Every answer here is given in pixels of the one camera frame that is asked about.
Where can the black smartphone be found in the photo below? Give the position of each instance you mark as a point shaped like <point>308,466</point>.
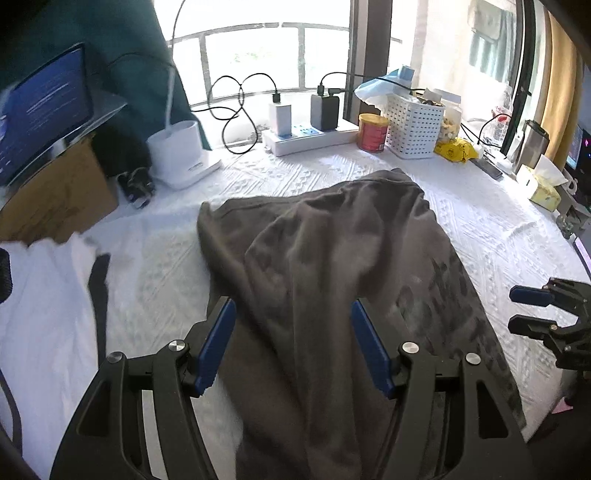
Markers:
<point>584,254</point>

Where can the hanging grey garment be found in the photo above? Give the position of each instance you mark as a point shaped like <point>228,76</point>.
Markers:
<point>485,21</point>

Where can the dark grey t-shirt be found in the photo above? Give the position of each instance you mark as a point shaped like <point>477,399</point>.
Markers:
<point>300,258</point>

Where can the green stone figurine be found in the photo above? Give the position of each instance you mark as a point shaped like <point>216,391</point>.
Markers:
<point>565,221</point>

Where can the blue face mask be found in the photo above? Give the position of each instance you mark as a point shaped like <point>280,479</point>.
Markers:
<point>374,87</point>

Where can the white garment with black stripe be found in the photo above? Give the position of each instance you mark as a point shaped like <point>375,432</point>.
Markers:
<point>51,277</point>

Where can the yellow tissue box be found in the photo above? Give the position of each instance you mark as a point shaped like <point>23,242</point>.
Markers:
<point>545,184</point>

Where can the white desk lamp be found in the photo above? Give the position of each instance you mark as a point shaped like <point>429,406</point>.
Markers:
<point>180,147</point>

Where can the white perforated basket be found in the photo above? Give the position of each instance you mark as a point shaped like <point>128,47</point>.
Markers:
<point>415,129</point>

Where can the yellow plastic bag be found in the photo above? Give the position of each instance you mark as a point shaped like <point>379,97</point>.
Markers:
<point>455,150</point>

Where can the white power strip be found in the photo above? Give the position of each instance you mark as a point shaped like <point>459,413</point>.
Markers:
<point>309,139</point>

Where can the white charger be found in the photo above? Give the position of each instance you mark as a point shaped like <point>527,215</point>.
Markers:
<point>280,119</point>

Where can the teal curtain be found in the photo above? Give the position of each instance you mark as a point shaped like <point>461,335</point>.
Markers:
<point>138,46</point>

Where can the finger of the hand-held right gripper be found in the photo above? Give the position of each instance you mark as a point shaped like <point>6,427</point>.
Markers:
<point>531,295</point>
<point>526,324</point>

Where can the dark window frame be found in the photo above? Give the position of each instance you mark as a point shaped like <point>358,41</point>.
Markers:
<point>369,37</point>

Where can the yellow curtain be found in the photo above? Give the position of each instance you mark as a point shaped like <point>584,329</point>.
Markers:
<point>561,92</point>

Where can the cardboard box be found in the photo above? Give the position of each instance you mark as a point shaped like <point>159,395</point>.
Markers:
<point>55,198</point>

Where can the clear snack jar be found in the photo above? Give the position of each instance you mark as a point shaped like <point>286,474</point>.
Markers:
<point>448,124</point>

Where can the clear water bottle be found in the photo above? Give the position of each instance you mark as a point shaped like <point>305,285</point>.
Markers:
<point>501,115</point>

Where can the computer monitor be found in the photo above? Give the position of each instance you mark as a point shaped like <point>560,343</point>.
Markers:
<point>575,147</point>

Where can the white textured tablecloth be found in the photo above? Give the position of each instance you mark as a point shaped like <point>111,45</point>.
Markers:
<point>323,184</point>

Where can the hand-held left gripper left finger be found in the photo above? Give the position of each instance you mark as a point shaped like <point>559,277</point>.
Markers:
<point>217,341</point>

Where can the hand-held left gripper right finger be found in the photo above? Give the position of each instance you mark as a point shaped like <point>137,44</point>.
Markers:
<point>369,346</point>

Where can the white mug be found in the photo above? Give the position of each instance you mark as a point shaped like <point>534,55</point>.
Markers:
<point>572,183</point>

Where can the red can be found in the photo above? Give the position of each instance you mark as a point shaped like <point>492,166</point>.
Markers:
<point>371,134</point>

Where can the black charger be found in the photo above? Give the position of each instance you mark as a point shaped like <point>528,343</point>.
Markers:
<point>325,110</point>

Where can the blue capped bottle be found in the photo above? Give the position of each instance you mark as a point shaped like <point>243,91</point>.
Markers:
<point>406,74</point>

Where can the small black object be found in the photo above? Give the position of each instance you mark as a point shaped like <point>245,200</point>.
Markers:
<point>136,184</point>

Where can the hanging teal towel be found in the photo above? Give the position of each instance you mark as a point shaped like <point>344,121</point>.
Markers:
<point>491,55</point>

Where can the black balcony railing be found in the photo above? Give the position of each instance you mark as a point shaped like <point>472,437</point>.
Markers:
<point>277,25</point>

